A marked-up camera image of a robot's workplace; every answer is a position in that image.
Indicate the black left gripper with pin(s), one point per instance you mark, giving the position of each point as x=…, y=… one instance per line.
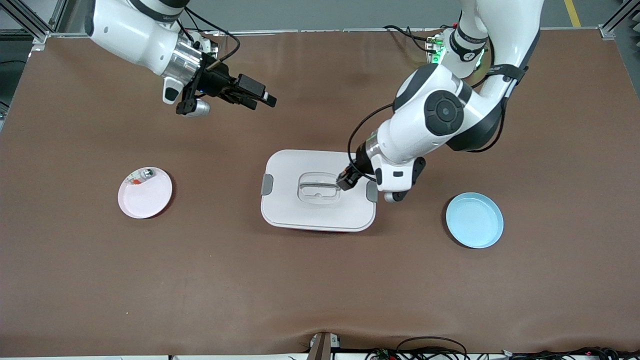
x=356, y=168

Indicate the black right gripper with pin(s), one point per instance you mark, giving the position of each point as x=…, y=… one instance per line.
x=216, y=81

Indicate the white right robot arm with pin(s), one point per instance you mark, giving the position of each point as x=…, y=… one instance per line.
x=130, y=35

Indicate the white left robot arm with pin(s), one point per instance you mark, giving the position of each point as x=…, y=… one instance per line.
x=450, y=115

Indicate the grey box latch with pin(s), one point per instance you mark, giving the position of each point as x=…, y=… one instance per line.
x=372, y=192
x=267, y=184

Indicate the white lidded storage box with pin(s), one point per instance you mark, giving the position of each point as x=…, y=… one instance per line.
x=320, y=215

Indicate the brown table mat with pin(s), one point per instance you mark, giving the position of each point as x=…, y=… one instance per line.
x=320, y=290

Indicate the light blue round plate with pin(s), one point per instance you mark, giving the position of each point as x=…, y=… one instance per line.
x=475, y=220

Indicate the pink round plate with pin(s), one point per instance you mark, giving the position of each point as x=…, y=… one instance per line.
x=145, y=197

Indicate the white circuit breaker switch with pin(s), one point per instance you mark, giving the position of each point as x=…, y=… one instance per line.
x=142, y=176

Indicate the table edge mounting bracket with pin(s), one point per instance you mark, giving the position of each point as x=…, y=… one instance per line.
x=322, y=347

